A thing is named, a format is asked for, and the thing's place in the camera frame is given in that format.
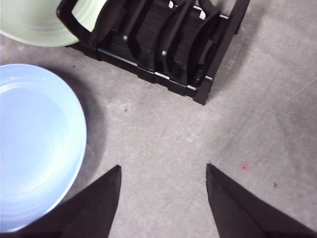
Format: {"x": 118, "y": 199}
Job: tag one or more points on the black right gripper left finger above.
{"x": 94, "y": 210}

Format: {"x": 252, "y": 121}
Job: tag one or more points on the pale green plate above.
{"x": 29, "y": 24}

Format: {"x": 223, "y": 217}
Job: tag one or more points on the blue plate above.
{"x": 37, "y": 136}

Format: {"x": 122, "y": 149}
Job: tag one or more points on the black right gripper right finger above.
{"x": 237, "y": 215}

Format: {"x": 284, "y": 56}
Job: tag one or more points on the black plastic plate rack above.
{"x": 148, "y": 37}

